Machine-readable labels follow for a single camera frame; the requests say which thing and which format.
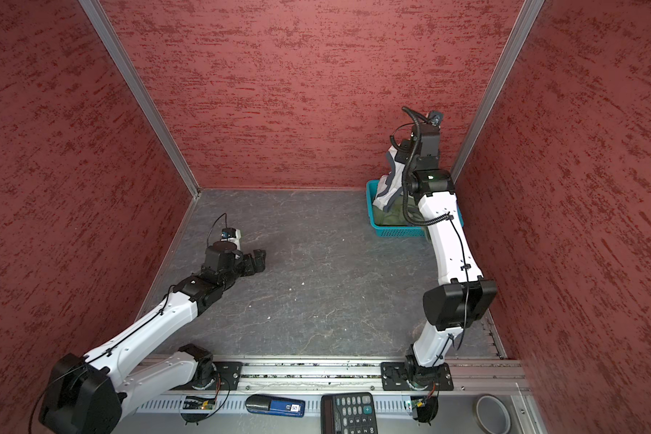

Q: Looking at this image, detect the white tank top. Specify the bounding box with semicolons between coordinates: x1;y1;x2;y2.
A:
372;146;406;213

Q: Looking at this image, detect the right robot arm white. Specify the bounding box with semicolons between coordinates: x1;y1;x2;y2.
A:
396;122;497;392

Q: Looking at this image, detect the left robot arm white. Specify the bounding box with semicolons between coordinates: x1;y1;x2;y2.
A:
29;238;267;433

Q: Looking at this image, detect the green grey tank top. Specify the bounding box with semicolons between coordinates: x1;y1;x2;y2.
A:
373;204;423;226

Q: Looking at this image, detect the teal plastic basket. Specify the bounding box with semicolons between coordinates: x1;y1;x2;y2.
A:
366;180;467;242

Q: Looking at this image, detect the blue black stapler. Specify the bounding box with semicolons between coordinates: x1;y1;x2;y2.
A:
245;394;306;418

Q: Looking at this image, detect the left small circuit board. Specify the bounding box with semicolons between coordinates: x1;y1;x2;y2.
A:
182;396;217;412

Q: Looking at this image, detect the small circuit board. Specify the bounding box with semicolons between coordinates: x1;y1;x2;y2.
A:
410;397;439;425
182;396;217;412

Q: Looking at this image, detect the black calculator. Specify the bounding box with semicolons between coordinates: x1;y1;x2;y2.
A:
320;392;379;434

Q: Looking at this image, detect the right small circuit board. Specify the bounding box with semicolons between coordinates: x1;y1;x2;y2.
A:
410;397;439;425

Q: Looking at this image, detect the grey tape roll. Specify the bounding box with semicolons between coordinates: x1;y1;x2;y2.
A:
473;394;512;434

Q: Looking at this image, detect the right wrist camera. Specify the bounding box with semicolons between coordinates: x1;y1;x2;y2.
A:
426;110;444;128

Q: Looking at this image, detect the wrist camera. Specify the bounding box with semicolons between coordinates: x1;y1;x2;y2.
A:
426;110;444;128
221;227;242;250

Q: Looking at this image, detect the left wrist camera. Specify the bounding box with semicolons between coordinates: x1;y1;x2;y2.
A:
221;227;242;250

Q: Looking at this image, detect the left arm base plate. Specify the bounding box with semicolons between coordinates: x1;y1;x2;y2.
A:
186;361;243;391

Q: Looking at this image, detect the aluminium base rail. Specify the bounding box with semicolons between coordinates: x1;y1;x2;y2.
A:
89;354;530;394

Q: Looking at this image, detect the white perforated cable strip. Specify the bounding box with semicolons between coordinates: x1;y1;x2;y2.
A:
135;394;421;416

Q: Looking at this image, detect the aluminium corner post right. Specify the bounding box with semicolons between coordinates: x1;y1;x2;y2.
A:
450;0;544;183

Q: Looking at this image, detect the aluminium corner post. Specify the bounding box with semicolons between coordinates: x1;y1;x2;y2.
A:
79;0;202;200
450;0;544;183

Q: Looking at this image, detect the aluminium corner post left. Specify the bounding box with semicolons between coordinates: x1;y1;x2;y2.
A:
79;0;202;200

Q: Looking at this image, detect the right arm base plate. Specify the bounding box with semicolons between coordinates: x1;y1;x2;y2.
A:
380;362;454;392

